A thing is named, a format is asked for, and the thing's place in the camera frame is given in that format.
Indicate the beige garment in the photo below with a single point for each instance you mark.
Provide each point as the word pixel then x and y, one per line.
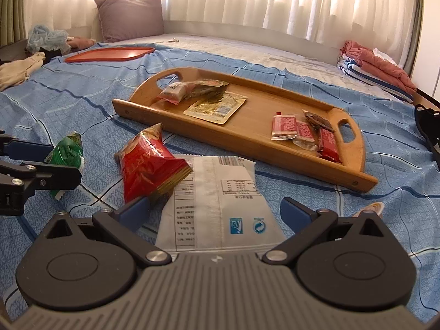
pixel 20 68

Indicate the blue plastic bag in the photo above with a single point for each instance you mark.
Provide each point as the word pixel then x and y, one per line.
pixel 46 37

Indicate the purple pillow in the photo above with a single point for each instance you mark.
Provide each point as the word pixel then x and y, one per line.
pixel 132 17

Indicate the red snack bar packet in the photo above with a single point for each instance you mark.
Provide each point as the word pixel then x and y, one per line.
pixel 329 144

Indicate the white wardrobe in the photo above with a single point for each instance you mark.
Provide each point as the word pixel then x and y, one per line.
pixel 429 41

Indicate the small white cloth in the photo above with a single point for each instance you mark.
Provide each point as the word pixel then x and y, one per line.
pixel 381 54

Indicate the beige snack bar packet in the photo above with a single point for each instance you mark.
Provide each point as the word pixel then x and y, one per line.
pixel 173 92

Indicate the crumpled pink cloth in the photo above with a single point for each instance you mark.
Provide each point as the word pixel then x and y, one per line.
pixel 80 42

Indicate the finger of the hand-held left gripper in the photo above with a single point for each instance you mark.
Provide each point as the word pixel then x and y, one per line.
pixel 27 149
pixel 51 177

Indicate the orange jelly cup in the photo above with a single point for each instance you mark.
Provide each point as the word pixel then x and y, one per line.
pixel 369 208

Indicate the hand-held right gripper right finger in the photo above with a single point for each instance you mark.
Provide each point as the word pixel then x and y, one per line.
pixel 295 213

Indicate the blue checked bed sheet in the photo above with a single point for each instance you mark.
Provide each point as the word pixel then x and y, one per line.
pixel 68 103

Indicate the grey window ledge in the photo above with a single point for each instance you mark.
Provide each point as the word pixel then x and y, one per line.
pixel 240 31

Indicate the red checkered cracker packet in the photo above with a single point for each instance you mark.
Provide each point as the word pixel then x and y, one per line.
pixel 306 135
pixel 284 125

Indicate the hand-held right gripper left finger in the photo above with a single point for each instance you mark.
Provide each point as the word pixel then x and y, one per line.
pixel 134 209

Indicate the white patterned mattress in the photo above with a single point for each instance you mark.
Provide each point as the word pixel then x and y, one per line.
pixel 240 48

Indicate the folded blue striped towels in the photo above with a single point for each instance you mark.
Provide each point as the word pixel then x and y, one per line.
pixel 364 74

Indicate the red triangular chip packet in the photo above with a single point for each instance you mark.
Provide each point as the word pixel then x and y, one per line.
pixel 151 165

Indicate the wide white curtain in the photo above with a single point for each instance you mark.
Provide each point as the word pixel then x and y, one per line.
pixel 275 0

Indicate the gold brown snack packet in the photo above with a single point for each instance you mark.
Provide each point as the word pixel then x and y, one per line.
pixel 206 87

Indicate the red oval plate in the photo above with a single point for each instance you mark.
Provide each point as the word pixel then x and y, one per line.
pixel 106 54

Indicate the green curtain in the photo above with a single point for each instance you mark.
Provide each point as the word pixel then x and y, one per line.
pixel 414 24
pixel 12 7

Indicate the black cap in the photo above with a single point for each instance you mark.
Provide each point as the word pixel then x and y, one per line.
pixel 429 127

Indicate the green snack packet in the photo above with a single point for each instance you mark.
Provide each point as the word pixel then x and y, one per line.
pixel 67 154

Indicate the yellow snack packet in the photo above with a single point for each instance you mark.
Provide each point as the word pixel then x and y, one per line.
pixel 216 106

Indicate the wooden tray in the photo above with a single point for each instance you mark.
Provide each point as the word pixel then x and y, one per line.
pixel 254 110

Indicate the large white snack packet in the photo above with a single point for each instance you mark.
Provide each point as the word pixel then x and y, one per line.
pixel 220 206

